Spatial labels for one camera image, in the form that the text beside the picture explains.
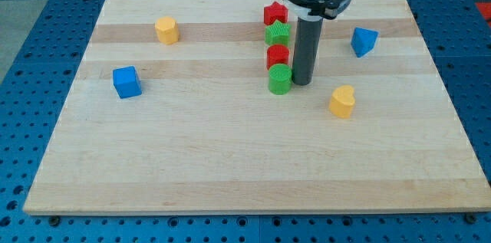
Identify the green star block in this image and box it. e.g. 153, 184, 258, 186
265, 20, 291, 46

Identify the red star block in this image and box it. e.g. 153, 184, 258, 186
263, 2, 288, 25

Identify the green cylinder block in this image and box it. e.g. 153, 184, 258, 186
268, 64, 292, 95

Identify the red cylinder block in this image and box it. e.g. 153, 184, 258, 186
266, 44, 289, 70

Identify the wooden board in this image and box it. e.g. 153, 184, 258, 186
23, 0, 490, 215

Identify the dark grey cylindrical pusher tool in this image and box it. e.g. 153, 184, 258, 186
292, 18, 323, 86

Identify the yellow heart block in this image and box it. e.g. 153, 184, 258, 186
328, 84, 356, 119

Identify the yellow hexagon block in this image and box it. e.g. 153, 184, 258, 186
155, 16, 180, 45

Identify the blue cube block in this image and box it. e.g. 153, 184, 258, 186
112, 66, 142, 99

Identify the blue triangle block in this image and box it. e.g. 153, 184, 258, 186
351, 28, 379, 58

